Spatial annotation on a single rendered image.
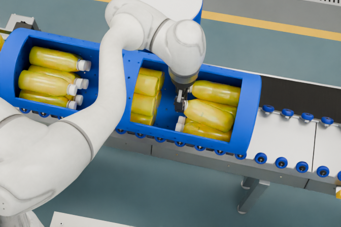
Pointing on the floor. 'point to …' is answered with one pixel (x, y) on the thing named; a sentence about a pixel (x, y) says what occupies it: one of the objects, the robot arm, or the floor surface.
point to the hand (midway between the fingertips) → (181, 100)
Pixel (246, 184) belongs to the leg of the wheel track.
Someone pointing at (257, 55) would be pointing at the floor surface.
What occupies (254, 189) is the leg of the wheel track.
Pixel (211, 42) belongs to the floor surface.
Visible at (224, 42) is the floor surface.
